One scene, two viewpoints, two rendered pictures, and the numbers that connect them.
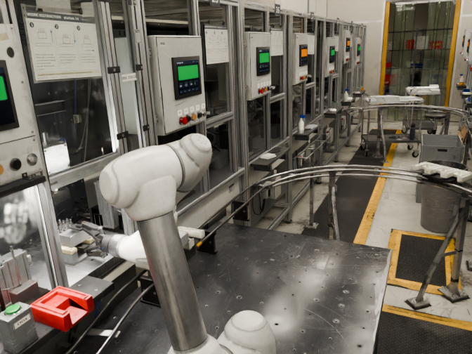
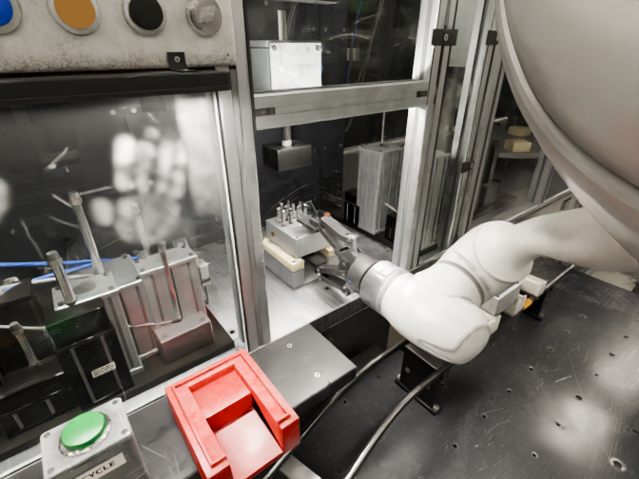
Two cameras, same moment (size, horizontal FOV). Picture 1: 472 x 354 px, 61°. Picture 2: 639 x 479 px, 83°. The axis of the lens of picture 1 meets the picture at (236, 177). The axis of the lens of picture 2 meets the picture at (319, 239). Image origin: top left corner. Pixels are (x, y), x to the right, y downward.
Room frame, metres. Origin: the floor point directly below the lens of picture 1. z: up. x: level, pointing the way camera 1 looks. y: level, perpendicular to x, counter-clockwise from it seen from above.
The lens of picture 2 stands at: (0.89, 0.34, 1.39)
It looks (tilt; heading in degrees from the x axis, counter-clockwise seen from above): 28 degrees down; 26
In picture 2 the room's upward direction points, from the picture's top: straight up
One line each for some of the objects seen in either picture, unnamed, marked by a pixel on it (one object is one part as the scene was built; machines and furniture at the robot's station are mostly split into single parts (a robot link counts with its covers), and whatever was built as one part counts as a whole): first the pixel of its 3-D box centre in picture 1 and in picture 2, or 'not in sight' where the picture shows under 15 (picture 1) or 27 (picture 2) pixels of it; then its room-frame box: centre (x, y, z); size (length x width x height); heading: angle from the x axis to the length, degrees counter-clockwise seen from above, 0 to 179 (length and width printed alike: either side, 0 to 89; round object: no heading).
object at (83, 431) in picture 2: (12, 310); (85, 432); (1.00, 0.67, 1.03); 0.04 x 0.04 x 0.02
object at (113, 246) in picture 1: (119, 246); (384, 287); (1.43, 0.47, 1.01); 0.09 x 0.06 x 0.09; 154
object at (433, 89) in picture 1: (421, 112); not in sight; (7.20, -3.42, 0.48); 0.84 x 0.58 x 0.97; 162
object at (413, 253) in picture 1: (421, 258); not in sight; (2.92, -1.51, 0.01); 1.00 x 0.55 x 0.01; 154
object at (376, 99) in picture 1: (391, 123); not in sight; (6.23, -2.50, 0.48); 0.88 x 0.56 x 0.96; 82
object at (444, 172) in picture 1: (440, 175); not in sight; (2.60, -1.42, 0.84); 0.37 x 0.14 x 0.10; 32
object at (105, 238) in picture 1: (105, 242); (357, 270); (1.46, 0.54, 1.01); 0.09 x 0.07 x 0.08; 64
